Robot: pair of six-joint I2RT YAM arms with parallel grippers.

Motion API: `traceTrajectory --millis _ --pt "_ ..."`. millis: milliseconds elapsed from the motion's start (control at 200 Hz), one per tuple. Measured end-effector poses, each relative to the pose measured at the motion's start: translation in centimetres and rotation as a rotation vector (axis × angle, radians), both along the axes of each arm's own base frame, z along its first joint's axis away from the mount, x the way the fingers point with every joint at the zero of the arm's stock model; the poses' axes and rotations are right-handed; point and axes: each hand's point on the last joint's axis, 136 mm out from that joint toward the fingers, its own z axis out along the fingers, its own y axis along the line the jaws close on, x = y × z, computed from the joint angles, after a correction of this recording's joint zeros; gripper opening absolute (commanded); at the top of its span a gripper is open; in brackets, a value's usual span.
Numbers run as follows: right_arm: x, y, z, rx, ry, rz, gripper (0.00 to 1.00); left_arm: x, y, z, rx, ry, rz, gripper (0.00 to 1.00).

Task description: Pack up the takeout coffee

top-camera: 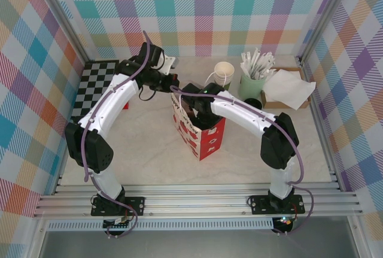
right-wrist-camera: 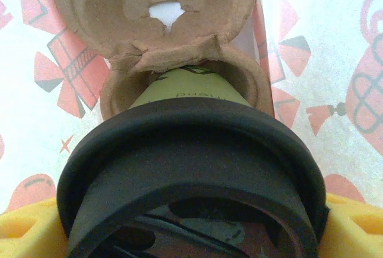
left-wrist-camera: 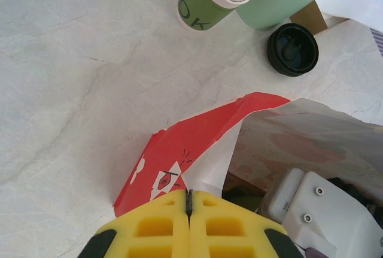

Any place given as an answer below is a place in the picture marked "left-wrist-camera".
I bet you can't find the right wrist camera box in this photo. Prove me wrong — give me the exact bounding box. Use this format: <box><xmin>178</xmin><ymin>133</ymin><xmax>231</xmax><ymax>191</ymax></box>
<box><xmin>259</xmin><ymin>168</ymin><xmax>381</xmax><ymax>258</ymax></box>

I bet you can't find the brown cardboard napkin box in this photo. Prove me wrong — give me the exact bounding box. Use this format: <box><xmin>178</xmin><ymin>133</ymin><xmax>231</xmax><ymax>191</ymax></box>
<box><xmin>289</xmin><ymin>0</ymin><xmax>352</xmax><ymax>35</ymax></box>

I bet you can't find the black plastic cup lid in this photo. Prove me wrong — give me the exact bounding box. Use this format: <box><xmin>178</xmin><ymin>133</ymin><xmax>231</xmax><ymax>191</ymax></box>
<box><xmin>267</xmin><ymin>23</ymin><xmax>320</xmax><ymax>77</ymax></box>

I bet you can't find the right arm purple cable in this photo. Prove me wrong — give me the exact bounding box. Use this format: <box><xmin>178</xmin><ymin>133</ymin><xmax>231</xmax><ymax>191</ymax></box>
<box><xmin>302</xmin><ymin>245</ymin><xmax>324</xmax><ymax>258</ymax></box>

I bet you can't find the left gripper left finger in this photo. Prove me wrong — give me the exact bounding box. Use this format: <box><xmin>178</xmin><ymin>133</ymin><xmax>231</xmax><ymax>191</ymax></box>
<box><xmin>77</xmin><ymin>189</ymin><xmax>191</xmax><ymax>258</ymax></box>

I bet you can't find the stack of green paper cups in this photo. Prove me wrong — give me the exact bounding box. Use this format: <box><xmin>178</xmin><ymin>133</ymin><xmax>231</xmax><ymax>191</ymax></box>
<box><xmin>176</xmin><ymin>0</ymin><xmax>282</xmax><ymax>33</ymax></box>

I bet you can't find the mint green straw holder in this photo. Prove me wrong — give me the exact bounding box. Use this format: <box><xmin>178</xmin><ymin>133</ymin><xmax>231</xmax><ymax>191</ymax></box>
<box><xmin>236</xmin><ymin>0</ymin><xmax>357</xmax><ymax>32</ymax></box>

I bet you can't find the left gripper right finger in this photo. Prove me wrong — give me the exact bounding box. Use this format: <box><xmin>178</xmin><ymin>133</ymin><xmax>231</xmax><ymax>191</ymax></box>
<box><xmin>188</xmin><ymin>189</ymin><xmax>303</xmax><ymax>258</ymax></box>

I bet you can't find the white red paper gift bag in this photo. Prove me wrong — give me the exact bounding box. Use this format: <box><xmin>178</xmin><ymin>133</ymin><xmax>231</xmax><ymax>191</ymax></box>
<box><xmin>112</xmin><ymin>92</ymin><xmax>383</xmax><ymax>235</ymax></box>

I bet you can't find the brown cardboard cup carrier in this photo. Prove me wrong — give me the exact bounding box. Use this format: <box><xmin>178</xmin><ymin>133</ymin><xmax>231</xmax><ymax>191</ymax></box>
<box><xmin>223</xmin><ymin>172</ymin><xmax>269</xmax><ymax>214</ymax></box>

